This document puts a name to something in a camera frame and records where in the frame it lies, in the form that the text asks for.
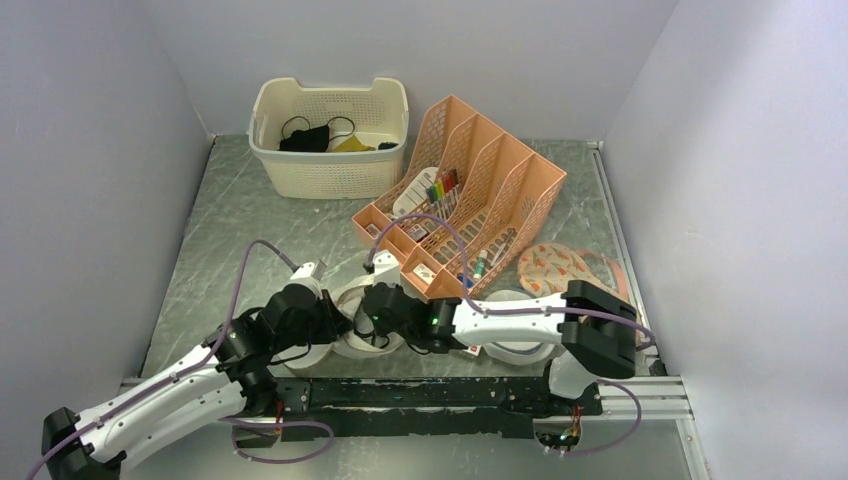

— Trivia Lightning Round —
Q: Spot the cream plastic laundry basket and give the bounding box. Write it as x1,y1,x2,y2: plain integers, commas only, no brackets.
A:
248,77,409,199

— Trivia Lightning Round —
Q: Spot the yellow cloth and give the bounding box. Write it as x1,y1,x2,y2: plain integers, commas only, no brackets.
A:
330,135,376,153

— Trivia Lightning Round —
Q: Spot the white mesh laundry bag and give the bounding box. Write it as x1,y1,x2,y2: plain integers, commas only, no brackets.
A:
274,275,406,374

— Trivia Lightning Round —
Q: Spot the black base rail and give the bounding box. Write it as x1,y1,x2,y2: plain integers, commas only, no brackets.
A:
242,377,602,439

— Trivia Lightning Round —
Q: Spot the white red card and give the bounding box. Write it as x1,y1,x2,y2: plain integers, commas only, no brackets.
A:
462,345,481,357

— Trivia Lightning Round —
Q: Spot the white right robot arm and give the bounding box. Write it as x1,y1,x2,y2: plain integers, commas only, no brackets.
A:
361,280,637,414

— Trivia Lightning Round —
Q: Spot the peach plastic desk organizer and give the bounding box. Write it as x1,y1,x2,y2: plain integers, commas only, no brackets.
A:
352,95,566,298

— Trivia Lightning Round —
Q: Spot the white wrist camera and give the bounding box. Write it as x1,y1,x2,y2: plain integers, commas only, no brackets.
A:
289,260,327,291
365,250,401,287

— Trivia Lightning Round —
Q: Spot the black face mask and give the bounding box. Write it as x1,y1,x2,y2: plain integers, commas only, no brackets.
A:
278,116,356,153

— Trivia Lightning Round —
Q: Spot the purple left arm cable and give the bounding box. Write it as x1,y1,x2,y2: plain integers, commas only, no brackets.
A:
26,239,337,480

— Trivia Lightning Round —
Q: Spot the orange patterned fabric bag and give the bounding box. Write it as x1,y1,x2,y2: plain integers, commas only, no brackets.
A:
517,243,631,301

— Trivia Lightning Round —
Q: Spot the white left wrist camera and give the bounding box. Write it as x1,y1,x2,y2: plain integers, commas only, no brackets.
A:
289,260,327,291

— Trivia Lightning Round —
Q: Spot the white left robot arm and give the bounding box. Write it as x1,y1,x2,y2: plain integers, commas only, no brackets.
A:
36,283,351,479

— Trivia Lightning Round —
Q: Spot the green white glue stick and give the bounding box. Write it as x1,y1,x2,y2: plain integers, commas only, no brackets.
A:
472,249,489,281

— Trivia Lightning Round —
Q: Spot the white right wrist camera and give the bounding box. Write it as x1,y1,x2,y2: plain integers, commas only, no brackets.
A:
365,250,401,287

